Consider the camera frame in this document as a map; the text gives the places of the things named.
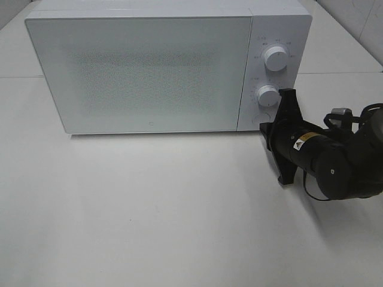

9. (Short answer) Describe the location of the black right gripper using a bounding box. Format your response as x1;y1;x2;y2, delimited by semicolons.
260;88;329;185

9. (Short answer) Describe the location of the round white door button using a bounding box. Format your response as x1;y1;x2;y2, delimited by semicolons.
252;113;270;130

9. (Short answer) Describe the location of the white microwave knob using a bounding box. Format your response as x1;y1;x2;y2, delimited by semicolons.
263;45;288;72
256;85;279;107

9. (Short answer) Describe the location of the white microwave door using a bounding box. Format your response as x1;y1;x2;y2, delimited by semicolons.
25;17;251;135

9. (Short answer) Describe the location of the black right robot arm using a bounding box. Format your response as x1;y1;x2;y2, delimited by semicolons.
260;88;382;201

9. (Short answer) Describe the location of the white microwave oven body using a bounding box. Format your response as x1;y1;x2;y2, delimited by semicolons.
25;1;312;132

